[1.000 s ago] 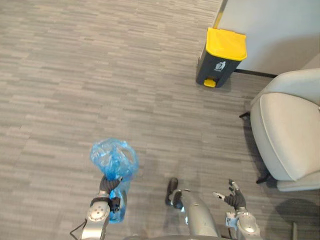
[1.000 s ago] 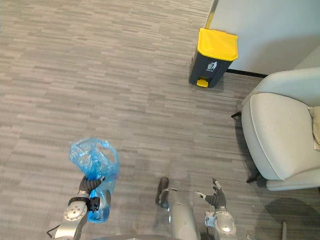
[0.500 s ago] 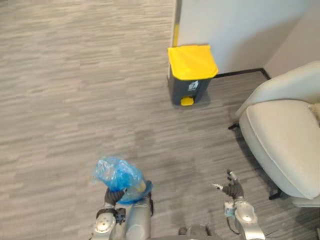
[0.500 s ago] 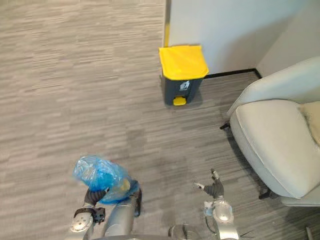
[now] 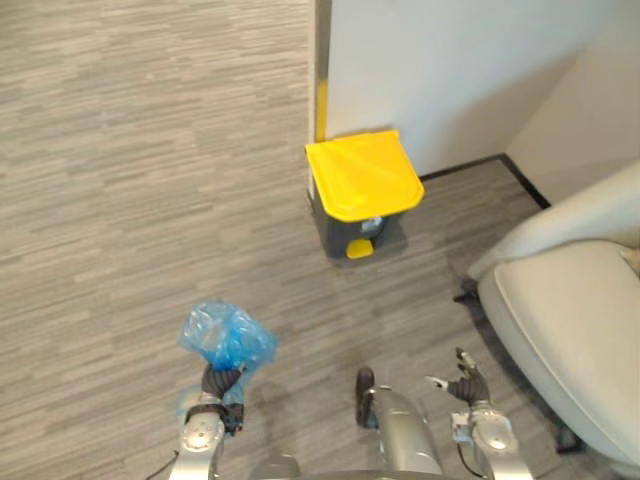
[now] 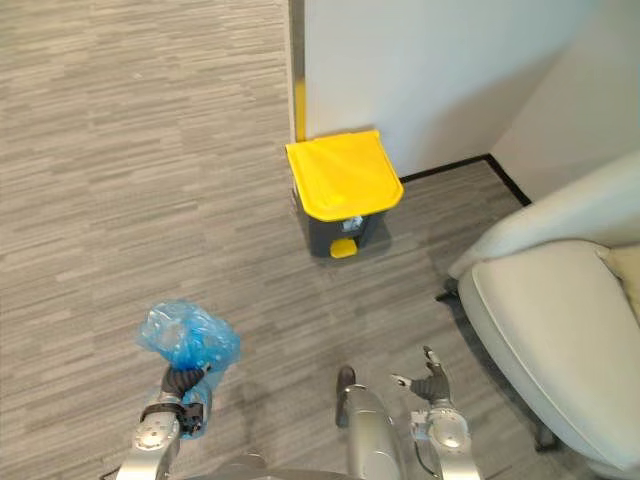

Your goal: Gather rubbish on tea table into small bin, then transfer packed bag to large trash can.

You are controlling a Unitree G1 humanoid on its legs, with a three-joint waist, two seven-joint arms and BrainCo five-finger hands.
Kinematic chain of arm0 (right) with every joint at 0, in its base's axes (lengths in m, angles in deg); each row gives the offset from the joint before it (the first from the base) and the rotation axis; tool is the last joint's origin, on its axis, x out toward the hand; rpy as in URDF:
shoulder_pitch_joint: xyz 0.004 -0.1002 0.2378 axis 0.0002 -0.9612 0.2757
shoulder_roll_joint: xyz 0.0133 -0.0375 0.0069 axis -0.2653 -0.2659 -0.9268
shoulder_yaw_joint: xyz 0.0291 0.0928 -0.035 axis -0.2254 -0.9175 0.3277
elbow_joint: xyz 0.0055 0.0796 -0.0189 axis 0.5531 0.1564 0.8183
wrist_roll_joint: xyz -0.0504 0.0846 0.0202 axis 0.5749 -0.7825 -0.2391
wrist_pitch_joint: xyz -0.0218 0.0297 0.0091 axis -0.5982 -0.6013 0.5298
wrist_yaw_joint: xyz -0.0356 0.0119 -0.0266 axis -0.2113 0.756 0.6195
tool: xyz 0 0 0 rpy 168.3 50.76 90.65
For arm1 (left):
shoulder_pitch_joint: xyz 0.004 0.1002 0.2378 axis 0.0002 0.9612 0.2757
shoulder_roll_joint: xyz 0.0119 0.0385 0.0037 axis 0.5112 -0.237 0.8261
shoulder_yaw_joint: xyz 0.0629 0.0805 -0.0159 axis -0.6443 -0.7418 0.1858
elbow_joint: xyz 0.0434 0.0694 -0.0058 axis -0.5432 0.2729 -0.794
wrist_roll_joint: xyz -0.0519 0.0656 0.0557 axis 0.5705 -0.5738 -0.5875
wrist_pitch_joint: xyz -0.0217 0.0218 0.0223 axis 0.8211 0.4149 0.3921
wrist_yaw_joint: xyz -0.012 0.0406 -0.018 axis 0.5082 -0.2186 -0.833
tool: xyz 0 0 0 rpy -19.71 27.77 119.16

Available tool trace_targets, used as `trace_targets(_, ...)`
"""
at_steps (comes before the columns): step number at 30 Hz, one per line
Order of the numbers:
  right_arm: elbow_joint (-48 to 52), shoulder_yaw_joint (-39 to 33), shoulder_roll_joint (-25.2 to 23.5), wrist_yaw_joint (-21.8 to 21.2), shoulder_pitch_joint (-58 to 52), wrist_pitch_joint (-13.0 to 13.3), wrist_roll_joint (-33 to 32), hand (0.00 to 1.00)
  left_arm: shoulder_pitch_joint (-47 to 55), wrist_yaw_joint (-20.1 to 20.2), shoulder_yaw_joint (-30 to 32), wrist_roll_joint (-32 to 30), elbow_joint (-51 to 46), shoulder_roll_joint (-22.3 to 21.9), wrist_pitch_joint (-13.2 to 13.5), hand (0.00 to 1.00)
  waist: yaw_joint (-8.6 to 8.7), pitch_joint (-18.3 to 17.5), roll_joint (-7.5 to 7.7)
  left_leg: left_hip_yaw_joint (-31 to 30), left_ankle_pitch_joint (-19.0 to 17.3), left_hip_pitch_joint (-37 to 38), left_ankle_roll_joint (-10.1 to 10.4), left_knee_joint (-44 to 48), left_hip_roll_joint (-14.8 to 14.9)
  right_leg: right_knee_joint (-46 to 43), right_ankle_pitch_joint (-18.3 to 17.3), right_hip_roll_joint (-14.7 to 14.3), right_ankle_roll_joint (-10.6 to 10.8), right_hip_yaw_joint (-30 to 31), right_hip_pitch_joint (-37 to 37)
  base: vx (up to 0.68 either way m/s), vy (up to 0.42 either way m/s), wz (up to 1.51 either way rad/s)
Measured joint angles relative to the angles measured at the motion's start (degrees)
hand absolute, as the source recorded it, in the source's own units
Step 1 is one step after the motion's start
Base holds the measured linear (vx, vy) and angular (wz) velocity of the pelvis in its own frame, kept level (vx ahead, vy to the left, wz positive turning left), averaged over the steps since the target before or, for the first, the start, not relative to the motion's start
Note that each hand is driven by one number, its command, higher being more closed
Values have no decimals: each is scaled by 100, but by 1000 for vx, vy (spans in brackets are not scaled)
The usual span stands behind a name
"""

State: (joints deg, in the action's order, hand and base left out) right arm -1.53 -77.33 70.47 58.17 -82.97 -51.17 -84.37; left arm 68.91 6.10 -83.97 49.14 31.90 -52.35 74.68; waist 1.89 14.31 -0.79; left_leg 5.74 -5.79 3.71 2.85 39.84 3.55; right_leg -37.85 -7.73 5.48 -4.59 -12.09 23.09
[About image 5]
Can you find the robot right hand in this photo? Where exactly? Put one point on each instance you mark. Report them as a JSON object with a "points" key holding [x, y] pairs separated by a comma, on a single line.
{"points": [[467, 384]]}

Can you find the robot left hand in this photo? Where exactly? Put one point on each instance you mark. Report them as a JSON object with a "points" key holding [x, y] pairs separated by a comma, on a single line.
{"points": [[216, 381]]}

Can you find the blue plastic rubbish bag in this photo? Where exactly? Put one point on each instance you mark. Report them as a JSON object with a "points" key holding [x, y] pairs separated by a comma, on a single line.
{"points": [[227, 340]]}

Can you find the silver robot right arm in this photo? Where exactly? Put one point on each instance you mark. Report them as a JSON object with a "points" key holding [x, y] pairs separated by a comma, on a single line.
{"points": [[487, 440]]}

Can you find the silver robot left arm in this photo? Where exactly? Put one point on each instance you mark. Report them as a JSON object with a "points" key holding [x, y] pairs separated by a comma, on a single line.
{"points": [[200, 440]]}

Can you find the grey bin with yellow lid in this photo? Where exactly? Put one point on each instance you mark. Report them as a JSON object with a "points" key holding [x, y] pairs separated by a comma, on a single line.
{"points": [[361, 192]]}

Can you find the dark robot foot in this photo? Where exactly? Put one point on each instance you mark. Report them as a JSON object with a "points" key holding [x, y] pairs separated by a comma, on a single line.
{"points": [[364, 395]]}

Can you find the cream leather sofa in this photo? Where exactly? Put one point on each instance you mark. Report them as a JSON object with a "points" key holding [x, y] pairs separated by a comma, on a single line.
{"points": [[565, 320]]}

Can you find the metal wall corner guard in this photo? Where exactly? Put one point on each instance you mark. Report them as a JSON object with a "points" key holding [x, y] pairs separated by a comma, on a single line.
{"points": [[322, 70]]}

